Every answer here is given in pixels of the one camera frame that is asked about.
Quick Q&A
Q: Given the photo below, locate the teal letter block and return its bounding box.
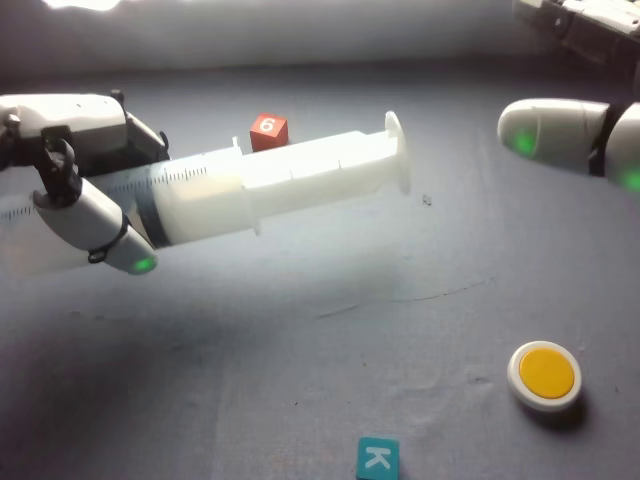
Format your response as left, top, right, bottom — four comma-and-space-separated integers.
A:
355, 435, 401, 480

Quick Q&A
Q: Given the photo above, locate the grey table cloth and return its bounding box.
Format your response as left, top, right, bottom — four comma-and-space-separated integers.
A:
0, 59, 640, 480

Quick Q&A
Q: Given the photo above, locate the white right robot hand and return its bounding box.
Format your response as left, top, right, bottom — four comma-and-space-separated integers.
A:
496, 0, 640, 194

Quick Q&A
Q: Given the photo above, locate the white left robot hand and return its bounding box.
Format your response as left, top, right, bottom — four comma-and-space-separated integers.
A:
0, 89, 171, 276

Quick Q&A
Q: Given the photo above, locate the large translucent plastic syringe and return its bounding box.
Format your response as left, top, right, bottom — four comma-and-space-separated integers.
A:
0, 110, 414, 279

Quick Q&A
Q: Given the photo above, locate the red number block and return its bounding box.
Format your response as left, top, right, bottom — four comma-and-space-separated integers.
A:
249, 113, 290, 153

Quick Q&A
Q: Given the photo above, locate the yellow button with white ring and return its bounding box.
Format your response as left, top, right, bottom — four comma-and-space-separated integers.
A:
506, 340, 583, 412

